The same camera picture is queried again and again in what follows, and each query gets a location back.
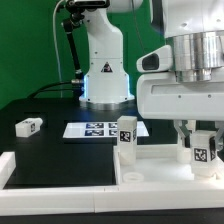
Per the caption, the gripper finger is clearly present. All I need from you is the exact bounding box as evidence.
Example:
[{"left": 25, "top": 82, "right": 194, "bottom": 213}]
[
  {"left": 215, "top": 121, "right": 224, "bottom": 151},
  {"left": 174, "top": 120, "right": 191, "bottom": 148}
]

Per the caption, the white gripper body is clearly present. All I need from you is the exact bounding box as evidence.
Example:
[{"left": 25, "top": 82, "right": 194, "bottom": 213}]
[{"left": 136, "top": 45, "right": 224, "bottom": 121}]

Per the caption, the white square tabletop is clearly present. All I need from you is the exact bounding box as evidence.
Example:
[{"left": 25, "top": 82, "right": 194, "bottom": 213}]
[{"left": 114, "top": 144, "right": 224, "bottom": 184}]

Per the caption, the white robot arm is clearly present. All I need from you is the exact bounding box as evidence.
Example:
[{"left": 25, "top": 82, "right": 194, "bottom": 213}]
[{"left": 81, "top": 0, "right": 224, "bottom": 150}]

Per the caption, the white tag sheet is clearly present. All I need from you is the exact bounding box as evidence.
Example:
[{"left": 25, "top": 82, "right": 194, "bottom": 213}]
[{"left": 63, "top": 121, "right": 149, "bottom": 139}]

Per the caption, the white U-shaped fence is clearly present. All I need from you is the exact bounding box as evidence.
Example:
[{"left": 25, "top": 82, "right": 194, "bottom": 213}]
[{"left": 0, "top": 152, "right": 224, "bottom": 216}]

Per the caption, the black cable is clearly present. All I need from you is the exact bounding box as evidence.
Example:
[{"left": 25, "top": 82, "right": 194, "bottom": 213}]
[{"left": 27, "top": 81, "right": 83, "bottom": 99}]

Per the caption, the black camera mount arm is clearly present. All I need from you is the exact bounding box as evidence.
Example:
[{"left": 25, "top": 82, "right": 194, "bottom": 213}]
[{"left": 60, "top": 0, "right": 111, "bottom": 88}]

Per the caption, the white cable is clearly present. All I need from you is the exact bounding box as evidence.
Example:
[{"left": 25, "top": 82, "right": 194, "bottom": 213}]
[{"left": 52, "top": 0, "right": 66, "bottom": 98}]

